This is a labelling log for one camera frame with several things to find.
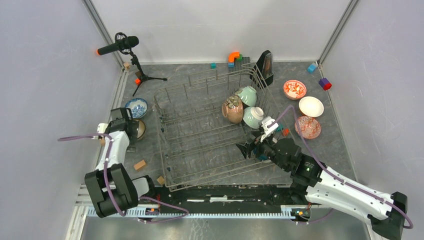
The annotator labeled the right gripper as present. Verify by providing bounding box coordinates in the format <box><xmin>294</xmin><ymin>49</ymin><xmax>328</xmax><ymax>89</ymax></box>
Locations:
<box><xmin>235</xmin><ymin>129</ymin><xmax>290</xmax><ymax>172</ymax></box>

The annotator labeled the white blue rimmed bowl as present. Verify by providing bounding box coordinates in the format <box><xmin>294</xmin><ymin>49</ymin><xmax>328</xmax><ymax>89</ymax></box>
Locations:
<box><xmin>124</xmin><ymin>98</ymin><xmax>149</xmax><ymax>119</ymax></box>

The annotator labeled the dark brown banded bowl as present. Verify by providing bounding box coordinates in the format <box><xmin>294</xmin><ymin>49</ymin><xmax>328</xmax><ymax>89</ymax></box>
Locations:
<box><xmin>135</xmin><ymin>119</ymin><xmax>146</xmax><ymax>140</ymax></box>

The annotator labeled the grey wire dish rack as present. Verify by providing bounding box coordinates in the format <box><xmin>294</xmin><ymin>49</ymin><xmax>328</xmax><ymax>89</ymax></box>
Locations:
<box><xmin>153</xmin><ymin>63</ymin><xmax>291</xmax><ymax>192</ymax></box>

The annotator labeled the blue white patterned bowl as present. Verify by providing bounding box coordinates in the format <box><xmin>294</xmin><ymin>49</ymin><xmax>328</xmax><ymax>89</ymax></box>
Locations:
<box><xmin>294</xmin><ymin>115</ymin><xmax>322</xmax><ymax>140</ymax></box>

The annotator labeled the white bowl orange pattern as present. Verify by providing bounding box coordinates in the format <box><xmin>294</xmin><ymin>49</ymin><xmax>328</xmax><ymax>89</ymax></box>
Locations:
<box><xmin>283</xmin><ymin>79</ymin><xmax>307</xmax><ymax>100</ymax></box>

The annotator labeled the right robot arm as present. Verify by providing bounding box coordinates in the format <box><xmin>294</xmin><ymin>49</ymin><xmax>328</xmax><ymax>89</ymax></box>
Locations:
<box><xmin>236</xmin><ymin>137</ymin><xmax>408</xmax><ymax>240</ymax></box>

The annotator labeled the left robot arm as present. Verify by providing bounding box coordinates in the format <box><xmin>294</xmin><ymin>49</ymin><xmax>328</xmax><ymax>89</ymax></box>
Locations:
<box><xmin>84</xmin><ymin>107</ymin><xmax>157</xmax><ymax>218</ymax></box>

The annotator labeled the teal bowl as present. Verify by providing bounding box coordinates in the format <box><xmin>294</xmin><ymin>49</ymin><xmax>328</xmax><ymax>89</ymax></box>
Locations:
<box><xmin>258</xmin><ymin>154</ymin><xmax>271</xmax><ymax>163</ymax></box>

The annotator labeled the light green ribbed bowl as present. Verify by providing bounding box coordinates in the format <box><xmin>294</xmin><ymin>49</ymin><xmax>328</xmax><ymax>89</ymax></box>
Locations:
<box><xmin>242</xmin><ymin>106</ymin><xmax>264</xmax><ymax>129</ymax></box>

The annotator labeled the teal toy block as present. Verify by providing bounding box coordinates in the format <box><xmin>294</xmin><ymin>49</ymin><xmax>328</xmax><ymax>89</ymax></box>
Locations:
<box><xmin>276</xmin><ymin>124</ymin><xmax>284</xmax><ymax>132</ymax></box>

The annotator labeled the pink brown flower bowl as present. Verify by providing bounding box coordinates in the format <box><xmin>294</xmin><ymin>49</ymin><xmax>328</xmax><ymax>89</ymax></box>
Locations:
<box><xmin>221</xmin><ymin>95</ymin><xmax>244</xmax><ymax>124</ymax></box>

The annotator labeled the black microphone tripod stand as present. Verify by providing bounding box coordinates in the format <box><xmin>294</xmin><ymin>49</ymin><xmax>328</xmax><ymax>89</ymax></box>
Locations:
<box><xmin>129</xmin><ymin>50</ymin><xmax>168</xmax><ymax>97</ymax></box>

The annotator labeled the wooden block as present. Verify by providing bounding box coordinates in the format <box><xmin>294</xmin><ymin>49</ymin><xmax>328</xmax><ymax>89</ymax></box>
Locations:
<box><xmin>133</xmin><ymin>159</ymin><xmax>147</xmax><ymax>171</ymax></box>

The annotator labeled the pale green bowl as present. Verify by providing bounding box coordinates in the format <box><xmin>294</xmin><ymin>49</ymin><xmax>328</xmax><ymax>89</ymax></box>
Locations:
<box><xmin>235</xmin><ymin>85</ymin><xmax>257</xmax><ymax>107</ymax></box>

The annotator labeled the black microphone orange tip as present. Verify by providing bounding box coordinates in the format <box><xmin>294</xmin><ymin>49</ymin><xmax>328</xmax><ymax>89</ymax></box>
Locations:
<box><xmin>96</xmin><ymin>32</ymin><xmax>140</xmax><ymax>56</ymax></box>

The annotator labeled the black metronome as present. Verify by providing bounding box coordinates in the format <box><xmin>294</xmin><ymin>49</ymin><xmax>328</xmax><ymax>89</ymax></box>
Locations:
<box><xmin>253</xmin><ymin>50</ymin><xmax>274</xmax><ymax>89</ymax></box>

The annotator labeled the orange curved toy block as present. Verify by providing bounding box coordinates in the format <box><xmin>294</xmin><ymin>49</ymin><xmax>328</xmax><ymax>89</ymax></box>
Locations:
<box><xmin>228</xmin><ymin>51</ymin><xmax>241</xmax><ymax>63</ymax></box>

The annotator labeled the purple red toy block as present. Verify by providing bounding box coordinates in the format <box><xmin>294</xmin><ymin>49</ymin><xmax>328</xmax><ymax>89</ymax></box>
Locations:
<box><xmin>318</xmin><ymin>77</ymin><xmax>332</xmax><ymax>91</ymax></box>

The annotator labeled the blue toy block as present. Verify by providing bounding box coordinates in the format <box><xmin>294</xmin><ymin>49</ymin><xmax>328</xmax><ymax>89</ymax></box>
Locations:
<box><xmin>307</xmin><ymin>62</ymin><xmax>318</xmax><ymax>73</ymax></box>

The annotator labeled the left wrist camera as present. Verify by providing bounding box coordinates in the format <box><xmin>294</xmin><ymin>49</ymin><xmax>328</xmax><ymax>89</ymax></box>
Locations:
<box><xmin>97</xmin><ymin>123</ymin><xmax>108</xmax><ymax>134</ymax></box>

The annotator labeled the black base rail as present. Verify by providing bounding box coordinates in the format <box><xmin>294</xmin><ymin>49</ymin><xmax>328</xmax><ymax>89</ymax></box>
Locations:
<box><xmin>149</xmin><ymin>184</ymin><xmax>311</xmax><ymax>214</ymax></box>

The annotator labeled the wooden cube near rail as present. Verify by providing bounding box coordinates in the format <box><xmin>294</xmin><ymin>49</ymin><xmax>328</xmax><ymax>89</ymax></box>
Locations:
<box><xmin>156</xmin><ymin>176</ymin><xmax>166</xmax><ymax>186</ymax></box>

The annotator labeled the grey studded base plate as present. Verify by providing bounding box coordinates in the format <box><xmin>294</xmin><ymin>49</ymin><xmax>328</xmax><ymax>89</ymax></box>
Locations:
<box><xmin>234</xmin><ymin>56</ymin><xmax>251</xmax><ymax>68</ymax></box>

